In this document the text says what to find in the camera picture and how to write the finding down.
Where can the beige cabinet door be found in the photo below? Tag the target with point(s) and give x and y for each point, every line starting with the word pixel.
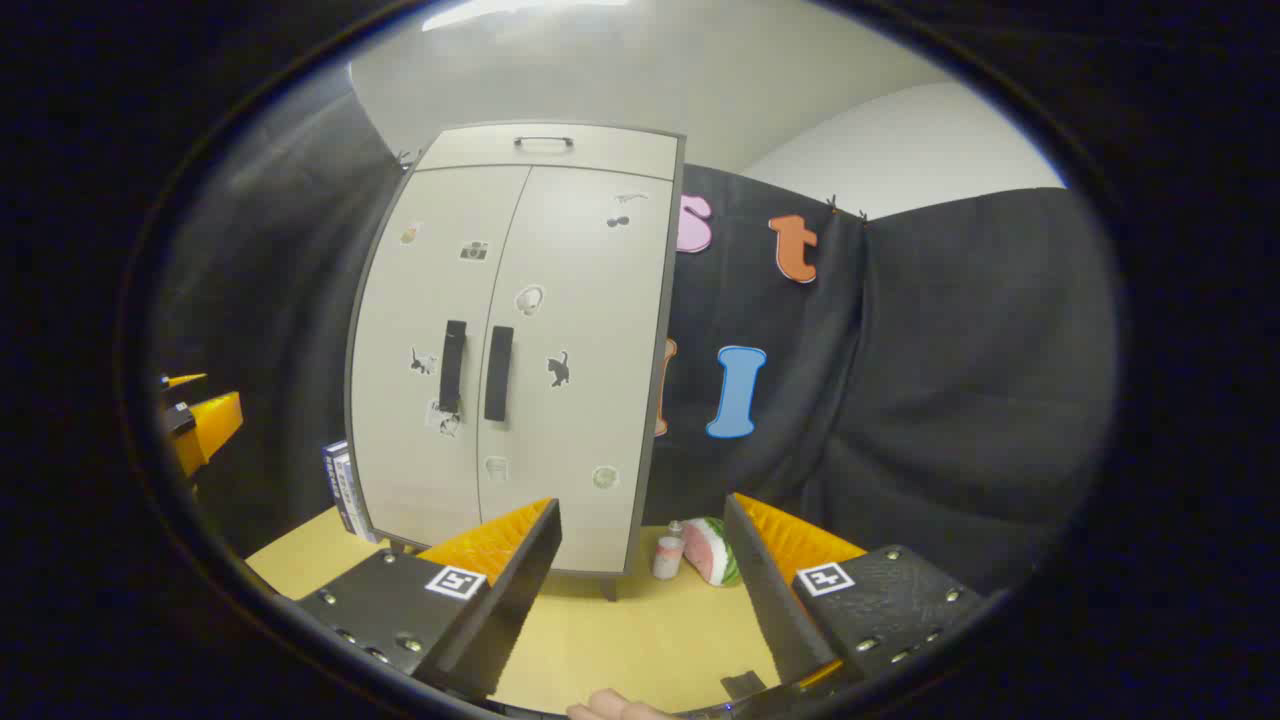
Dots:
pixel 400 450
pixel 585 420

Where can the beige double-door shoe cabinet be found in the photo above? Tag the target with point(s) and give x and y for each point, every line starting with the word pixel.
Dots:
pixel 600 152

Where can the toy watermelon slice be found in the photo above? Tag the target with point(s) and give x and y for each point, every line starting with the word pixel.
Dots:
pixel 712 556

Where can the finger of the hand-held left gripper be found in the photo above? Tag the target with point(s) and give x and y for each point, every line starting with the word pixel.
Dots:
pixel 210 425
pixel 186 381

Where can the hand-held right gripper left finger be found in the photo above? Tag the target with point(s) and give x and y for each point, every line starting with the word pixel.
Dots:
pixel 520 590

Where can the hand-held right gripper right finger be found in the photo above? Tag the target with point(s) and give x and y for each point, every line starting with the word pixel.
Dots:
pixel 765 590

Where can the small pink bottle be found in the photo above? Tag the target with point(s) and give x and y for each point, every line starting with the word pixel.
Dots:
pixel 668 556

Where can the blue and white book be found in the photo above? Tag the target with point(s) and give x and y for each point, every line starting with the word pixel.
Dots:
pixel 345 490

